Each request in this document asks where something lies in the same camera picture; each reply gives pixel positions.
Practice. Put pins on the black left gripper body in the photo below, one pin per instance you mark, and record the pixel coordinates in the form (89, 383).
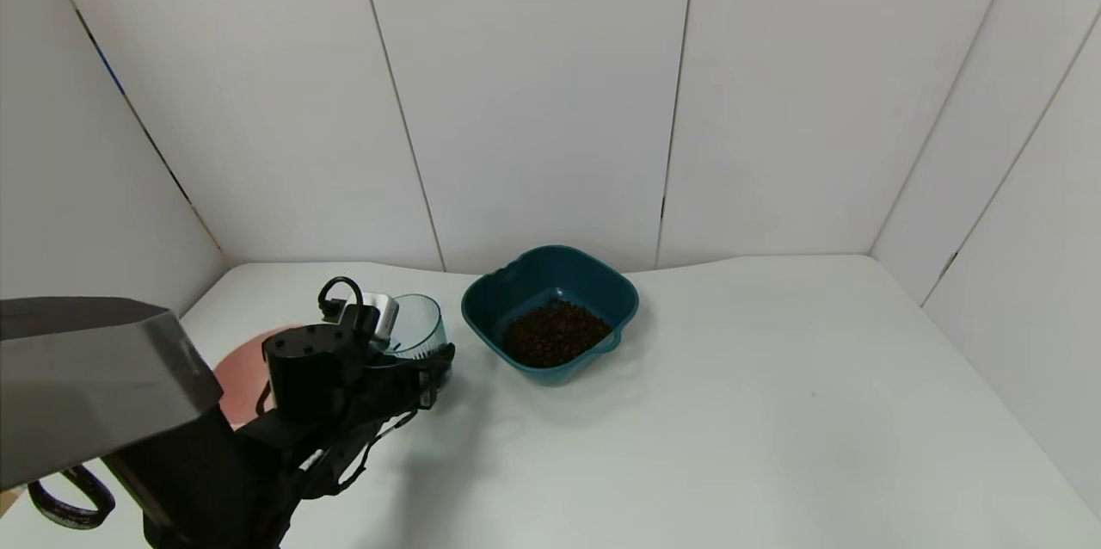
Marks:
(427, 377)

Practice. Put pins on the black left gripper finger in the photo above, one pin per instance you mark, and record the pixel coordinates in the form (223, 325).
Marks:
(434, 364)

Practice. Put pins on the ribbed transparent teal cup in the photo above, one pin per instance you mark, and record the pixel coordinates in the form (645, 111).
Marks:
(421, 325)

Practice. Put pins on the brown solid granules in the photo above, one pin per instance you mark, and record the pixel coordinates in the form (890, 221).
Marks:
(555, 334)

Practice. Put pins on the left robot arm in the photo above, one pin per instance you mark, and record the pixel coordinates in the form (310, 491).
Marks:
(95, 377)

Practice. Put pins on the dark teal square bowl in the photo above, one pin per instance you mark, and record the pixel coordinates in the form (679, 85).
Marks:
(516, 291)

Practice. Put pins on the pink bowl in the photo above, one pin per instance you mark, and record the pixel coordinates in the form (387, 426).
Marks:
(236, 377)

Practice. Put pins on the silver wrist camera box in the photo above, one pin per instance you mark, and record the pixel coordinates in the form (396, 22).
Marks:
(378, 317)

